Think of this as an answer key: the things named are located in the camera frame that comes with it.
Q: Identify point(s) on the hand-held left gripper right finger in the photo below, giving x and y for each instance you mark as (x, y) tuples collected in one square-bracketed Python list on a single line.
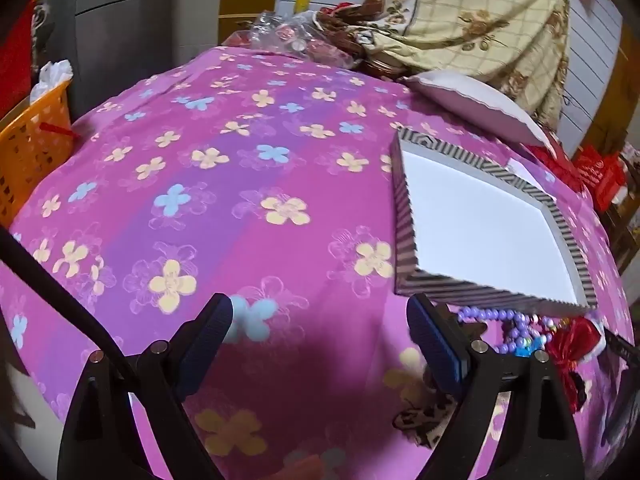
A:
[(440, 350)]

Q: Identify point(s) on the brown patterned cloth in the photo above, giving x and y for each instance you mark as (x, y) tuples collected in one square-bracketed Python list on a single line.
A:
[(345, 35)]

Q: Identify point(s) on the orange plastic basket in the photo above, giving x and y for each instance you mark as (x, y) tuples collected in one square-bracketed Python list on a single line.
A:
[(30, 160)]

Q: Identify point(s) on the beige floral quilt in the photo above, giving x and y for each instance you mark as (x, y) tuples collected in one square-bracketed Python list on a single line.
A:
[(475, 20)]

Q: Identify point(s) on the red satin bow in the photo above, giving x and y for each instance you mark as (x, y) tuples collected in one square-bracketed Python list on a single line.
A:
[(570, 345)]

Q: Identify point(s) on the grey cabinet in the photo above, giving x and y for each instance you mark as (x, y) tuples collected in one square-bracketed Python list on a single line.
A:
[(125, 35)]

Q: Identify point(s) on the white plastic bag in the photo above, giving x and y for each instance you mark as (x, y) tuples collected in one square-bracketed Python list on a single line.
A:
[(52, 77)]

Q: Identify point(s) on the leopard print bow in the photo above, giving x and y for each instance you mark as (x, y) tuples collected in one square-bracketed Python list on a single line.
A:
[(415, 422)]

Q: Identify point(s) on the white pillow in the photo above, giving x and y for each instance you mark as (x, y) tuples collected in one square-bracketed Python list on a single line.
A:
[(475, 100)]

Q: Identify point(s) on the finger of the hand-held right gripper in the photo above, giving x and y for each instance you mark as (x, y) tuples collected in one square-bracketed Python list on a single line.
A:
[(620, 345)]

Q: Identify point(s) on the clear plastic bag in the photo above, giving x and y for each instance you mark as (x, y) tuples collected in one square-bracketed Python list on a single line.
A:
[(280, 30)]

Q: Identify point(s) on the red gift bag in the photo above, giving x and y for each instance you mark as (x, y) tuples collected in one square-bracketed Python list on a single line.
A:
[(600, 175)]

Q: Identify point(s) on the pink floral bedsheet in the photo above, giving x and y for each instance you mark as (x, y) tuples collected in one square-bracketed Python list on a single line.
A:
[(200, 230)]

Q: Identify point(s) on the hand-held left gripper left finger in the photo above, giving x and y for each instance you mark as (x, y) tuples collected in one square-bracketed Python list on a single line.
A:
[(207, 340)]

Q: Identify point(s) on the striped cardboard tray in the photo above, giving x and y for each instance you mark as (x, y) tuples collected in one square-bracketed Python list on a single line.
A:
[(475, 220)]

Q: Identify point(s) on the red pleated cloth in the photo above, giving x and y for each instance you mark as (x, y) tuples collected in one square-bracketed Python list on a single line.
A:
[(550, 160)]

